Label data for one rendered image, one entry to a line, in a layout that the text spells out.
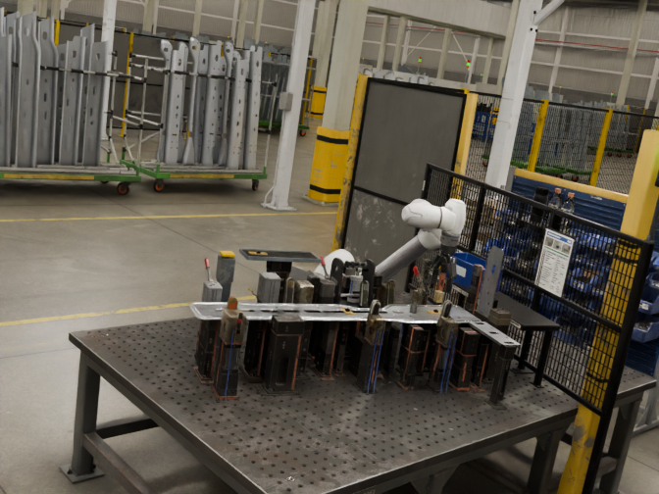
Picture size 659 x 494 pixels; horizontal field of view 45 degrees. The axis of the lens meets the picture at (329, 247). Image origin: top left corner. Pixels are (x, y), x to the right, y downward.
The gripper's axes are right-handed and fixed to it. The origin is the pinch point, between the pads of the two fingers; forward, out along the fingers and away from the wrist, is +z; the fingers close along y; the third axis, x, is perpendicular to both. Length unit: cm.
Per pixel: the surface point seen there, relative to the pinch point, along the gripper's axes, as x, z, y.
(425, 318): -10.2, 13.6, 7.7
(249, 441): -107, 44, 58
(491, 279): 26.6, -4.3, 2.0
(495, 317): 23.6, 10.1, 14.8
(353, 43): 271, -122, -750
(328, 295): -50, 11, -16
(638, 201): 58, -56, 50
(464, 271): 36, 3, -35
